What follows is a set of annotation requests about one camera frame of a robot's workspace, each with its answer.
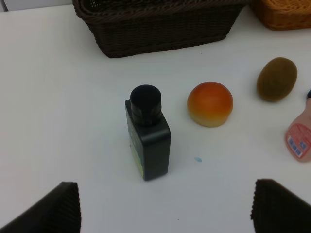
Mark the dark brown wicker basket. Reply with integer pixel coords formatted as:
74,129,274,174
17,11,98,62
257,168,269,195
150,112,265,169
72,0,248,58

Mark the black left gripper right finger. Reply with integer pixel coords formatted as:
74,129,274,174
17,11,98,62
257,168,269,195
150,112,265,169
250,179,311,233

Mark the orange wicker basket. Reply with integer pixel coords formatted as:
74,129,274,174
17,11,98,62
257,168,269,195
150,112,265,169
249,0,311,31

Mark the black square bottle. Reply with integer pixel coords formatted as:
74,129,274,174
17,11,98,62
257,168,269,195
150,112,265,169
125,84,171,181

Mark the brown kiwi fruit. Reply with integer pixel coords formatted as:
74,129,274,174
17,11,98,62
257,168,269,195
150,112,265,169
256,57,297,102

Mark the pink plastic bottle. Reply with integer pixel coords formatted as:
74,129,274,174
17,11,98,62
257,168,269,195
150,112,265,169
285,91,311,163

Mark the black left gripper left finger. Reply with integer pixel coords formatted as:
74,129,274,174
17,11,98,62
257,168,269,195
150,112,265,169
0,182,81,233

